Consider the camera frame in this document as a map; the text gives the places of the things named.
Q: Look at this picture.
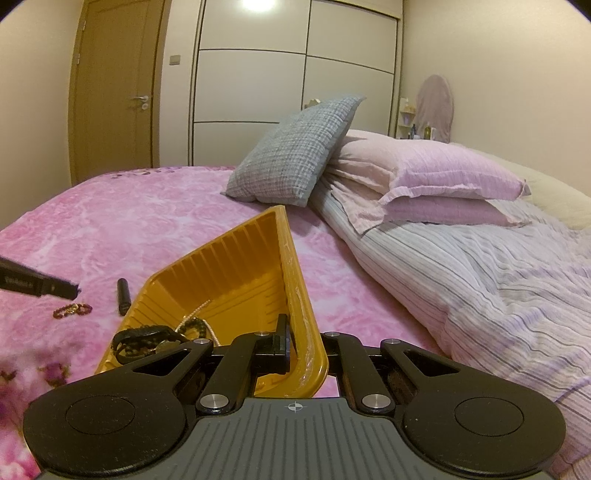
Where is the dark bead bracelet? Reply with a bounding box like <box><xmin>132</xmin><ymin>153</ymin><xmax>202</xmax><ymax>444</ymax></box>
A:
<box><xmin>174</xmin><ymin>316</ymin><xmax>209</xmax><ymax>339</ymax></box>

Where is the yellow plastic tray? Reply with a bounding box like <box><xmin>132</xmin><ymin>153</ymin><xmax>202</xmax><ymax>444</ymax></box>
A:
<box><xmin>95</xmin><ymin>205</ymin><xmax>330</xmax><ymax>399</ymax></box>

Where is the brown wooden door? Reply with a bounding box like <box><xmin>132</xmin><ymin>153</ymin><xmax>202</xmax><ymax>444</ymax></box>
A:
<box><xmin>68</xmin><ymin>0</ymin><xmax>168</xmax><ymax>186</ymax></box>

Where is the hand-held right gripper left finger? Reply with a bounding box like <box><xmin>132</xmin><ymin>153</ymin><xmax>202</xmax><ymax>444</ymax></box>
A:
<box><xmin>121</xmin><ymin>313</ymin><xmax>294</xmax><ymax>414</ymax></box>

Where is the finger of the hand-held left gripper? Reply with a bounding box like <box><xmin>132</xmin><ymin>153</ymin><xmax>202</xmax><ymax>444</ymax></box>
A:
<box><xmin>0</xmin><ymin>256</ymin><xmax>81</xmax><ymax>297</ymax></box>

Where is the white wardrobe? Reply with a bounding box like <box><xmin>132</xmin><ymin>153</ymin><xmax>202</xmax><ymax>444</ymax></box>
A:
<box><xmin>188</xmin><ymin>0</ymin><xmax>403</xmax><ymax>169</ymax></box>

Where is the pink floral blanket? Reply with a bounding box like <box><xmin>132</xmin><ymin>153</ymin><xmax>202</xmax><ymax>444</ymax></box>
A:
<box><xmin>0</xmin><ymin>165</ymin><xmax>437</xmax><ymax>480</ymax></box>

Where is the grey checked pillow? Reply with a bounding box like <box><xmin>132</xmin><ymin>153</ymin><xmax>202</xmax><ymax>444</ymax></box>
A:
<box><xmin>221</xmin><ymin>94</ymin><xmax>368</xmax><ymax>208</ymax></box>

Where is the small white shelf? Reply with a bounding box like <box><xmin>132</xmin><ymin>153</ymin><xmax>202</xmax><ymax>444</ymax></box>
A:
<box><xmin>396</xmin><ymin>96</ymin><xmax>419</xmax><ymax>140</ymax></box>

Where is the pearl necklace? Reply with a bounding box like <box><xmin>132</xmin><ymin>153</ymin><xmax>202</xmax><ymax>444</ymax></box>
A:
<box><xmin>177</xmin><ymin>299</ymin><xmax>221</xmax><ymax>348</ymax></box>

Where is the pink pillow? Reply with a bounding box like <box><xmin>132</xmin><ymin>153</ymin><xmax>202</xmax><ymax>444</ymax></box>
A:
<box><xmin>376</xmin><ymin>195</ymin><xmax>534</xmax><ymax>229</ymax></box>
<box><xmin>329</xmin><ymin>130</ymin><xmax>533</xmax><ymax>205</ymax></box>

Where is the brown bead bracelet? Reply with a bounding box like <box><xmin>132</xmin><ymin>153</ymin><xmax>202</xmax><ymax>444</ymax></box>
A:
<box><xmin>52</xmin><ymin>303</ymin><xmax>93</xmax><ymax>319</ymax></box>

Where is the striped duvet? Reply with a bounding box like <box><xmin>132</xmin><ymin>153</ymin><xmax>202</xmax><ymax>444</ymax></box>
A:
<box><xmin>308</xmin><ymin>174</ymin><xmax>591</xmax><ymax>480</ymax></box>

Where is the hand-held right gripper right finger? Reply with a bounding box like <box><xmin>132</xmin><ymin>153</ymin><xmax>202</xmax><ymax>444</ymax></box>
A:
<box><xmin>321</xmin><ymin>330</ymin><xmax>465</xmax><ymax>413</ymax></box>

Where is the dark round hair clip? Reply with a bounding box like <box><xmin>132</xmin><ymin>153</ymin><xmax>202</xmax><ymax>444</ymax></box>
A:
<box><xmin>111</xmin><ymin>325</ymin><xmax>191</xmax><ymax>366</ymax></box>

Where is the small black hair clip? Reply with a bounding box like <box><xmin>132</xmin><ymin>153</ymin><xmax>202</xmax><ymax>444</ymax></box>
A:
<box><xmin>116</xmin><ymin>277</ymin><xmax>133</xmax><ymax>317</ymax></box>

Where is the cream quilted bedding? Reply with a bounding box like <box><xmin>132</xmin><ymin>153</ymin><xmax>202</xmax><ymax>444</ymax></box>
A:
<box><xmin>470</xmin><ymin>150</ymin><xmax>591</xmax><ymax>232</ymax></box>

